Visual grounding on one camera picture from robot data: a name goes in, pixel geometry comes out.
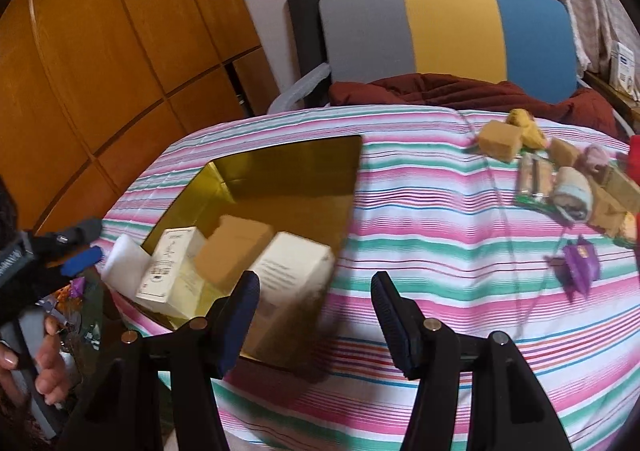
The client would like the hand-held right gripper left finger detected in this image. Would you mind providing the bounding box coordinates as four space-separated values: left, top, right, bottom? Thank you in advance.
57 270 262 451

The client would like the large tan sponge block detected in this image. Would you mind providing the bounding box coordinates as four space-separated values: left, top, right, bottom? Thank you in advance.
479 120 523 162

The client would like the purple pouch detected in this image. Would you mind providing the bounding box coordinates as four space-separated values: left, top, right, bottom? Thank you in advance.
547 237 601 302

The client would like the white foam block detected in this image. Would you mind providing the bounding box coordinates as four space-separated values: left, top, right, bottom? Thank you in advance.
102 233 151 299

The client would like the grey yellow blue chair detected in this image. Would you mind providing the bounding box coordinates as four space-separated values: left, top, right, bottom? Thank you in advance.
267 0 586 114

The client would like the striped tablecloth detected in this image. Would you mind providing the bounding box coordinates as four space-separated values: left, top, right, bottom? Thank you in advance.
102 103 640 451

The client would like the rolled light blue sock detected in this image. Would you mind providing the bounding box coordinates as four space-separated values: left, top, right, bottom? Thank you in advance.
550 167 595 224

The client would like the white blue carton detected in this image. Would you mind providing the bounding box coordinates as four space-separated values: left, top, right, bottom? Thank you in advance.
609 42 640 99

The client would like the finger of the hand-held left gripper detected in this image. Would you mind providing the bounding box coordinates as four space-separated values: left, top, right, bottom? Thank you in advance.
57 248 104 279
50 217 103 252

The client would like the yellow sock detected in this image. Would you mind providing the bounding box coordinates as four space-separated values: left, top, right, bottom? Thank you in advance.
505 109 547 150

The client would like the brown cardboard carton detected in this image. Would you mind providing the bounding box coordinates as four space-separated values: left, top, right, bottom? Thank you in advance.
194 215 275 289

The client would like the cream carton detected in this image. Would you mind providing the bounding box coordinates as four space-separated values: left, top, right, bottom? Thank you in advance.
245 231 336 332

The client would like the white printed carton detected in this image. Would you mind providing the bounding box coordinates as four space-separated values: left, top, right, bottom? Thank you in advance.
136 226 208 319

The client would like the cracker packet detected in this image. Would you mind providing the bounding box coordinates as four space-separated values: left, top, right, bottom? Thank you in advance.
516 151 558 206

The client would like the pink fuzzy sock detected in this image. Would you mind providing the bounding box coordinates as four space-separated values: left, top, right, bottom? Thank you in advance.
575 143 618 176

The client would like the person's left hand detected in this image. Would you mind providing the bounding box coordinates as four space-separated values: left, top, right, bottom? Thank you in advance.
0 318 68 406

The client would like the dark red blanket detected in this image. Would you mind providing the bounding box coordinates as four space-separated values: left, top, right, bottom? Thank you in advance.
329 73 632 139

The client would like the gold box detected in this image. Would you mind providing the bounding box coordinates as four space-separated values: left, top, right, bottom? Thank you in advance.
141 133 363 372

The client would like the wooden wardrobe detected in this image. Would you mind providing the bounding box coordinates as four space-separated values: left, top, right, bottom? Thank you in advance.
0 0 281 242

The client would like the wooden ledge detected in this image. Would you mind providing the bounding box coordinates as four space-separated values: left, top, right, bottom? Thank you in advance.
582 71 640 122

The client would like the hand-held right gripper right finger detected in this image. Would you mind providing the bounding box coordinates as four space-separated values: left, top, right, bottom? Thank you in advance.
371 271 573 451

